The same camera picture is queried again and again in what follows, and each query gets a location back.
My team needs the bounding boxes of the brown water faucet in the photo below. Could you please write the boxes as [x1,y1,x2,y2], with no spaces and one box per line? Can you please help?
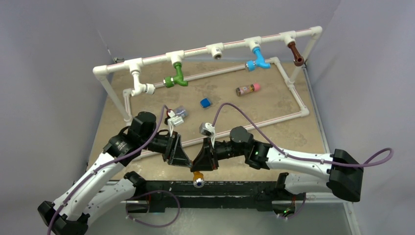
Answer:
[287,41,305,67]

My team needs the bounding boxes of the pink capped small bottle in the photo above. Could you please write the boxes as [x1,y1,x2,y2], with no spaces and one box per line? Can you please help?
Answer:
[235,83,261,96]

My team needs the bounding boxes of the orange water faucet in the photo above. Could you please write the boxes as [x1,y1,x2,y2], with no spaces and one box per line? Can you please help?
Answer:
[193,171,205,188]

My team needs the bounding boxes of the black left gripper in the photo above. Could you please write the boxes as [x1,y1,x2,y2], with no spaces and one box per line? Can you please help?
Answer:
[140,131,192,167]

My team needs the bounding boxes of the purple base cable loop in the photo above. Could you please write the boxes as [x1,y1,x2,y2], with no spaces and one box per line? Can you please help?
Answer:
[125,189,181,228]

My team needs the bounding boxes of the white PVC pipe frame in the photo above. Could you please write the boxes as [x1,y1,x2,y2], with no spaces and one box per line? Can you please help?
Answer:
[92,25,323,160]

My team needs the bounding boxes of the white water faucet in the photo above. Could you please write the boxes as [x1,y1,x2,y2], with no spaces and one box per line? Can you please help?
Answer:
[131,70,155,96]

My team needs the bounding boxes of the clear plastic small box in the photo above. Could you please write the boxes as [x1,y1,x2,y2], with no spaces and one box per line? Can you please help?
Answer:
[173,105,188,118]

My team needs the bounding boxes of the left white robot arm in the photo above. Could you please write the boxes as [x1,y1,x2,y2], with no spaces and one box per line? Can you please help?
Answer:
[38,112,192,235]

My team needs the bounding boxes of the blue water faucet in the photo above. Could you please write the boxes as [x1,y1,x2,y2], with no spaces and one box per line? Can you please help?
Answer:
[245,47,271,72]

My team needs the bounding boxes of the blue cube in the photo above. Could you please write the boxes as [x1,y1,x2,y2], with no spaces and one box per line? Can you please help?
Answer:
[200,98,211,108]

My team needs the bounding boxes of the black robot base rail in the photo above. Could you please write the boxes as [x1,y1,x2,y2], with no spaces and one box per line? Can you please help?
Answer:
[130,174,305,213]

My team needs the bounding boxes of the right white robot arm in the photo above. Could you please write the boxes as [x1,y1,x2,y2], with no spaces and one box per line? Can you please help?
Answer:
[190,126,364,202]

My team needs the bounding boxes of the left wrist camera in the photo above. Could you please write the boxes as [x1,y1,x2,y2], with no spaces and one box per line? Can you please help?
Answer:
[167,110,184,128]

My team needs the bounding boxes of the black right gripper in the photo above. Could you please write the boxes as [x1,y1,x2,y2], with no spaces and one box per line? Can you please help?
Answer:
[191,138,247,172]

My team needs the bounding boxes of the green water faucet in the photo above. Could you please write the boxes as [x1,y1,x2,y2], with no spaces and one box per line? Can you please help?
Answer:
[163,62,188,88]

